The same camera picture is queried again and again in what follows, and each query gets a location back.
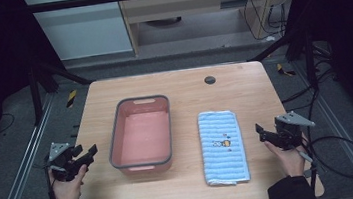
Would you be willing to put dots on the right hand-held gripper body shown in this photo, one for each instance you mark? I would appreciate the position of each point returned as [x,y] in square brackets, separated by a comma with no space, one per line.
[290,128]

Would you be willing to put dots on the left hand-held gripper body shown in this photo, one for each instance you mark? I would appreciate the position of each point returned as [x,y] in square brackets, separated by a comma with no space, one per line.
[59,156]

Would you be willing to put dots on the blue striped towel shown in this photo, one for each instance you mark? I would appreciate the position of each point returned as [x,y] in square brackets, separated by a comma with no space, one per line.
[222,148]

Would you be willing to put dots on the pink plastic basin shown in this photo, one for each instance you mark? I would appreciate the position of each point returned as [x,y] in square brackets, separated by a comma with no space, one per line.
[142,137]

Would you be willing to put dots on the person's right hand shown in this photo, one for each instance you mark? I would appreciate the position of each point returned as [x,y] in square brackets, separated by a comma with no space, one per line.
[288,160]

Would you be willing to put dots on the person's left hand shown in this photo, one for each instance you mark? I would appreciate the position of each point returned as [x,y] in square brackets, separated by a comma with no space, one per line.
[69,189]

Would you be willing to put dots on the yellow black striped tape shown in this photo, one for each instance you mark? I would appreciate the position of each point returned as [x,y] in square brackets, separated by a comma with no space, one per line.
[71,98]
[284,71]

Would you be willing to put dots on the black metal stand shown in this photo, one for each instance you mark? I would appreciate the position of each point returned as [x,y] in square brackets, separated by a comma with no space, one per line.
[299,45]
[46,77]

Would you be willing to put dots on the white cabinet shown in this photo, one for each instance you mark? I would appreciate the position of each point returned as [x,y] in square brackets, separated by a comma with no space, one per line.
[84,29]

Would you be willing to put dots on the light wooden desk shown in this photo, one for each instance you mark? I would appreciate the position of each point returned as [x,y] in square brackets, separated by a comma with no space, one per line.
[187,2]

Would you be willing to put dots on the aluminium floor rail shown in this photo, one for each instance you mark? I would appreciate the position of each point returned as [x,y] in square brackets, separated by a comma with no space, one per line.
[21,167]
[347,147]

